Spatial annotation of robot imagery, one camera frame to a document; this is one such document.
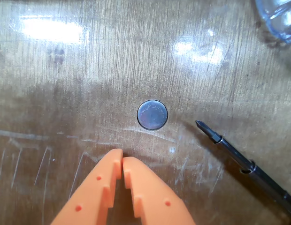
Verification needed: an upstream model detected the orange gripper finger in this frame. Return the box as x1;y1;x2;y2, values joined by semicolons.
123;156;197;225
51;148;124;225

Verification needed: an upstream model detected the clear plastic water bottle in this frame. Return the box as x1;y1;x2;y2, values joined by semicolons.
254;0;291;45

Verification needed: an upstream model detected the silver coin cell battery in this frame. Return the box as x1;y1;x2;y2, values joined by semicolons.
137;99;168;131

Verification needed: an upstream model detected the black red screwdriver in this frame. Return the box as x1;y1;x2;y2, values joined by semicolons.
195;120;291;220

